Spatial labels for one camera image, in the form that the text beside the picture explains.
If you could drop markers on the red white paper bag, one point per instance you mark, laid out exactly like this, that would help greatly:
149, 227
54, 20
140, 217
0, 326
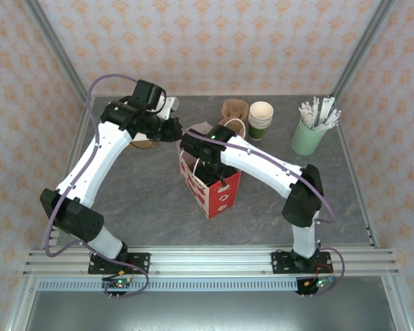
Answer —
224, 203

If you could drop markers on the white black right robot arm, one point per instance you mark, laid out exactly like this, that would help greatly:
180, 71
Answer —
262, 169

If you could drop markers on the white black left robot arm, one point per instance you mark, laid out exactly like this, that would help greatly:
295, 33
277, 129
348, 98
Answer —
89, 162

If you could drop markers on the brown cardboard box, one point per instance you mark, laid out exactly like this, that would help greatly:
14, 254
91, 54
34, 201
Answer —
146, 143

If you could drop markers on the brown pulp cup carrier stack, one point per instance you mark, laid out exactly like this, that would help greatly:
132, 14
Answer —
233, 108

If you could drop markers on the green paper cup stack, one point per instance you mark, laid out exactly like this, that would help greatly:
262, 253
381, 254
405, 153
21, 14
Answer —
261, 112

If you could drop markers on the mint green straw holder cup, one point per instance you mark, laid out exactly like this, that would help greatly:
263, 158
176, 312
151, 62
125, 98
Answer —
307, 139

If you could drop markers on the white paper wrapped straw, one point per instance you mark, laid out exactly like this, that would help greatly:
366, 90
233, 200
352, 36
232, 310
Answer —
331, 103
315, 110
305, 117
333, 117
325, 108

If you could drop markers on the grey metal sheet panel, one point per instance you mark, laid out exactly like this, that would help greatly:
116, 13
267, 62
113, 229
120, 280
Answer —
210, 313

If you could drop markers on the aluminium frame post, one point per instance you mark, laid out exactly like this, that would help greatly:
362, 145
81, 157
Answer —
362, 48
57, 48

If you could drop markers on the aluminium mounting rail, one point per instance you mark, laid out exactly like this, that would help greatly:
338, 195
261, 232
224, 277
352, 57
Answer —
210, 262

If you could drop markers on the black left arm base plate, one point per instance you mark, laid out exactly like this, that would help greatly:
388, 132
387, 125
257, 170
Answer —
139, 262

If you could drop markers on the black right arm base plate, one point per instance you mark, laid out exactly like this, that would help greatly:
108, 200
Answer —
283, 263

